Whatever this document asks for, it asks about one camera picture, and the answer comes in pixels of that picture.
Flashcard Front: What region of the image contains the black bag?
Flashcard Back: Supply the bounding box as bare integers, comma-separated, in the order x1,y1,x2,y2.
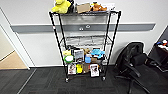
68,46,81,53

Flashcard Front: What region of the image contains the blue cup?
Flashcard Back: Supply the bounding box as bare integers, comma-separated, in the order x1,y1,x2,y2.
84,54,93,65

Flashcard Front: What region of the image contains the blue plush toy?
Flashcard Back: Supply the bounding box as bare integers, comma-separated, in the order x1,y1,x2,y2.
90,48,106,60

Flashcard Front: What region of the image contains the low brown cardboard box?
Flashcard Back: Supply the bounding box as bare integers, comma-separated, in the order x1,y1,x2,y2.
81,62,92,74

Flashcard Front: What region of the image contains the small yellow toy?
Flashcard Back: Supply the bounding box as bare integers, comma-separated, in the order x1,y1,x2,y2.
76,63,84,75

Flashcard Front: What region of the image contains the white and red picture box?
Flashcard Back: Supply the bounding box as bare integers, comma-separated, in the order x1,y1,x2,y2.
67,63,78,76

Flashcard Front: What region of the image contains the white box with red print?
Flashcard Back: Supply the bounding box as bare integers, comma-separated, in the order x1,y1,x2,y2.
89,63,101,78

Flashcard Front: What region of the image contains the orange plush toy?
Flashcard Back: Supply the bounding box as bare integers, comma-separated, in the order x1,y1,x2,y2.
90,1,109,13

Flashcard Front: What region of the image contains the black box with print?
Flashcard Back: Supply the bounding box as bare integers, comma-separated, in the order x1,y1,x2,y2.
69,0,79,14

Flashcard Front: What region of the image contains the yellow plush toy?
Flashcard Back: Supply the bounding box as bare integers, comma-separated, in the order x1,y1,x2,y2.
51,0,73,15

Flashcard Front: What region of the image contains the flat white box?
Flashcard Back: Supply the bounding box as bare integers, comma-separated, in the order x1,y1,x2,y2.
105,3,117,11

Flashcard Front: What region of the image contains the black office chair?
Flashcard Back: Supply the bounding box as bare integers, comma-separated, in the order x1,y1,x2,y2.
113,42,168,94

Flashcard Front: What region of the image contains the pale door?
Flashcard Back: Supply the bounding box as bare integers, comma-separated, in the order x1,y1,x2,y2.
0,24,16,63

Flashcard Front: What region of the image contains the black wire shelf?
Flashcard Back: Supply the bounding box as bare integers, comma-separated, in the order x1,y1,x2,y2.
48,10,122,83

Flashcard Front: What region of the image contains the grey wall band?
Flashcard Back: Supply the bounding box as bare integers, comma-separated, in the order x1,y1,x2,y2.
9,22,157,34

